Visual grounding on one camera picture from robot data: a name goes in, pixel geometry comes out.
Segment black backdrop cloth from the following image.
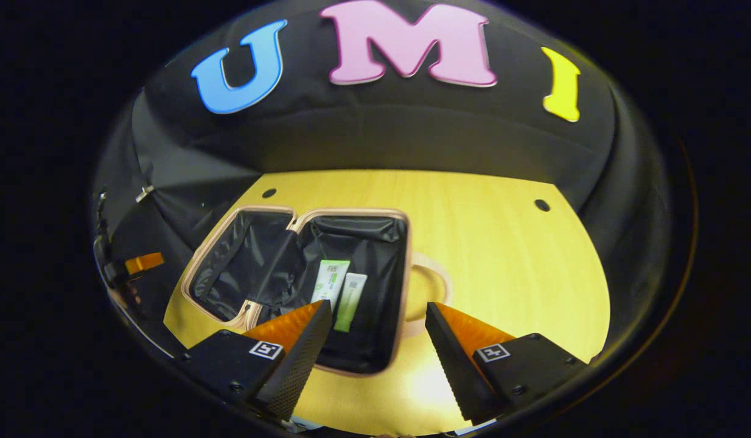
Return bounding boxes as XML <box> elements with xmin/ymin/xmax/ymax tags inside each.
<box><xmin>93</xmin><ymin>0</ymin><xmax>674</xmax><ymax>360</ymax></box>

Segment beige quilted suitcase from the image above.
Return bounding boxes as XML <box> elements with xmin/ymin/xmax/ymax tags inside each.
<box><xmin>181</xmin><ymin>206</ymin><xmax>455</xmax><ymax>375</ymax></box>

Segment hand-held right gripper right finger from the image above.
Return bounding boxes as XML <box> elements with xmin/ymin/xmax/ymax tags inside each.
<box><xmin>425</xmin><ymin>302</ymin><xmax>589</xmax><ymax>423</ymax></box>

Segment pale green skincare tube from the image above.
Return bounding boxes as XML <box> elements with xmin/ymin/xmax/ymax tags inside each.
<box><xmin>334</xmin><ymin>273</ymin><xmax>368</xmax><ymax>333</ymax></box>

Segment white green-print skincare tube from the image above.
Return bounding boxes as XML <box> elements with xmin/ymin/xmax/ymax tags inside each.
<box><xmin>312</xmin><ymin>260</ymin><xmax>351</xmax><ymax>311</ymax></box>

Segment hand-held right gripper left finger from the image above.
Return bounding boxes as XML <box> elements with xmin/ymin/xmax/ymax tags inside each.
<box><xmin>181</xmin><ymin>300</ymin><xmax>334</xmax><ymax>422</ymax></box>

